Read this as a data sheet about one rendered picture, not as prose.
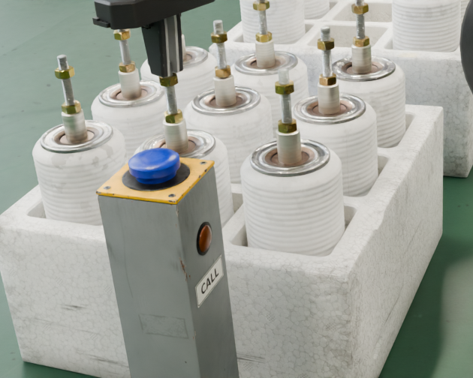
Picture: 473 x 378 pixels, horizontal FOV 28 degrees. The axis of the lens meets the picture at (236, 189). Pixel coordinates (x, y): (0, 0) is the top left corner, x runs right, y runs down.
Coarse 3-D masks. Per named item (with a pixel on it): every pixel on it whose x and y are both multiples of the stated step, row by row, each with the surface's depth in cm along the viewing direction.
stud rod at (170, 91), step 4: (172, 72) 90; (168, 76) 89; (168, 88) 90; (172, 88) 90; (168, 92) 90; (172, 92) 90; (168, 96) 90; (172, 96) 90; (168, 100) 90; (172, 100) 90; (168, 104) 91; (172, 104) 90; (176, 104) 91; (168, 108) 91; (172, 108) 91; (176, 108) 91; (168, 112) 91; (172, 112) 91; (176, 112) 91
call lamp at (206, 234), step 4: (204, 228) 74; (208, 228) 74; (200, 232) 74; (204, 232) 74; (208, 232) 74; (200, 236) 74; (204, 236) 74; (208, 236) 74; (200, 240) 74; (204, 240) 74; (208, 240) 74; (200, 244) 74; (204, 244) 74; (208, 244) 75; (200, 248) 74; (204, 248) 74; (208, 248) 75; (204, 252) 75
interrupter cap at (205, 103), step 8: (240, 88) 105; (248, 88) 104; (200, 96) 104; (208, 96) 104; (240, 96) 103; (248, 96) 103; (256, 96) 102; (192, 104) 102; (200, 104) 102; (208, 104) 102; (216, 104) 102; (240, 104) 101; (248, 104) 101; (256, 104) 101; (200, 112) 100; (208, 112) 100; (216, 112) 99; (224, 112) 99; (232, 112) 99; (240, 112) 99
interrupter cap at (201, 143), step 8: (152, 136) 95; (160, 136) 95; (192, 136) 95; (200, 136) 94; (208, 136) 94; (144, 144) 94; (152, 144) 94; (160, 144) 94; (192, 144) 94; (200, 144) 93; (208, 144) 92; (184, 152) 92; (192, 152) 91; (200, 152) 91; (208, 152) 91
